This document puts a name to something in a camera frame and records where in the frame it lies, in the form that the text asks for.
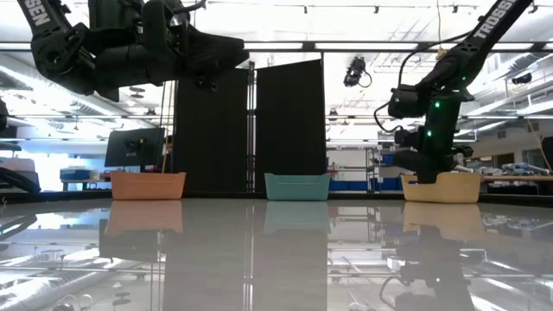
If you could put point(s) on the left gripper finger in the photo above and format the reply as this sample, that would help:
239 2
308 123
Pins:
216 43
211 65

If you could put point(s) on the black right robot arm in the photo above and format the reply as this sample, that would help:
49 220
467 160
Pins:
492 21

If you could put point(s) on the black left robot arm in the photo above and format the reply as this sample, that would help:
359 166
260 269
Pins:
52 47

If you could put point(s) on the yellow plastic bin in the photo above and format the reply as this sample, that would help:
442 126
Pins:
458 190

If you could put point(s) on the ceiling light strip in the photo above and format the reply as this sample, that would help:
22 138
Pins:
367 46
276 46
512 46

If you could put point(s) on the shelf with blue crates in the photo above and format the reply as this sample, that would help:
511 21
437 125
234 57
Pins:
358 185

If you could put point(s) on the black room divider panel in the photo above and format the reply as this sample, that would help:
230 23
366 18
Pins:
289 129
216 138

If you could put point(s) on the wooden workbench top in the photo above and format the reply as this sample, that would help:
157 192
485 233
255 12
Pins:
518 178

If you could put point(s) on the grey metal tubes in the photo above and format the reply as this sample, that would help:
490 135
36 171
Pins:
525 168

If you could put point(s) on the person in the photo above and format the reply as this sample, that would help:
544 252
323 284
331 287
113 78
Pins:
168 151

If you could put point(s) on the black computer monitor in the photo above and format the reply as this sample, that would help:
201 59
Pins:
129 149

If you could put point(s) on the teal plastic bin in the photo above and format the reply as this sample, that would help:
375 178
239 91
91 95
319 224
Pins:
297 186

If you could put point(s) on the orange plastic bin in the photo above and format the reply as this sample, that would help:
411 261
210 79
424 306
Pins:
149 185

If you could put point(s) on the blue storage box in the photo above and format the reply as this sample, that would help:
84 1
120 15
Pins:
75 174

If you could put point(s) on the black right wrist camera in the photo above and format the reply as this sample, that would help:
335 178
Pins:
406 138

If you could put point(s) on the black ceiling-hung camera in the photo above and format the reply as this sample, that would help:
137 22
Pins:
355 71
522 78

